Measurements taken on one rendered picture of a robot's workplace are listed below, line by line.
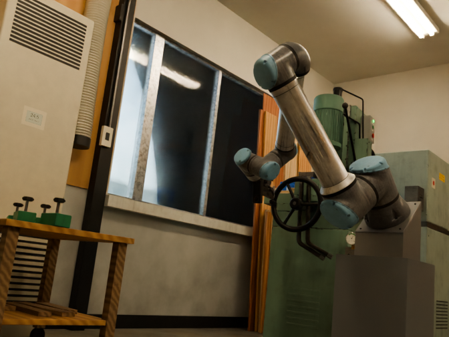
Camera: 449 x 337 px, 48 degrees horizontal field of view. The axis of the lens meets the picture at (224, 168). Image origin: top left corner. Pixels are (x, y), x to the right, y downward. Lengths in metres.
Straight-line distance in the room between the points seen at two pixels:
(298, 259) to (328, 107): 0.88
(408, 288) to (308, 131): 0.69
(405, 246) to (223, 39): 2.85
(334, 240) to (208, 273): 1.67
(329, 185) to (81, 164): 1.82
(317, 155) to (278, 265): 1.03
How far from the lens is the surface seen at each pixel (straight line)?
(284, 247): 2.81
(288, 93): 1.88
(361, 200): 2.01
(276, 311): 2.82
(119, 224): 3.51
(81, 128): 3.16
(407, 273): 2.05
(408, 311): 2.06
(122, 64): 3.55
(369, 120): 3.27
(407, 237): 2.17
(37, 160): 2.85
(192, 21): 4.26
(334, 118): 2.98
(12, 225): 1.97
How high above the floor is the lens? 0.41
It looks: 12 degrees up
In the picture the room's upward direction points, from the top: 6 degrees clockwise
